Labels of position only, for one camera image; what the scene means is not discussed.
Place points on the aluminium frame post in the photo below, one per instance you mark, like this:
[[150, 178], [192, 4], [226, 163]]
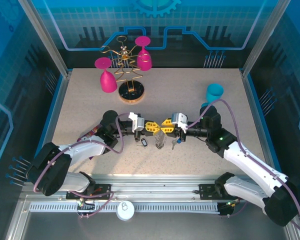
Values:
[[262, 42], [47, 42]]

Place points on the purple snack packet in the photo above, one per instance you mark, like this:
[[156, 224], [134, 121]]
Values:
[[90, 133]]

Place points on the teal plastic goblet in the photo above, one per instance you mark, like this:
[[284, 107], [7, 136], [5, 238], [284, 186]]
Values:
[[215, 92]]

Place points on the white round lid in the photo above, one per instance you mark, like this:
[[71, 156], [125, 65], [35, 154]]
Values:
[[125, 210]]

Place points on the key with black tag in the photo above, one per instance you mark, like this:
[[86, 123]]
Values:
[[144, 143]]

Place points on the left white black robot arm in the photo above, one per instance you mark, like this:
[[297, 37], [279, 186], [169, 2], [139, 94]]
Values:
[[85, 150]]

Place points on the metal keyring plate with rings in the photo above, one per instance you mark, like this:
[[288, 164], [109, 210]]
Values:
[[160, 140]]

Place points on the pink plastic wine glass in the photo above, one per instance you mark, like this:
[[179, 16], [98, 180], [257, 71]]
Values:
[[143, 62], [108, 82]]

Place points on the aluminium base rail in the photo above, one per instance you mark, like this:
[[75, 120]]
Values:
[[152, 186]]

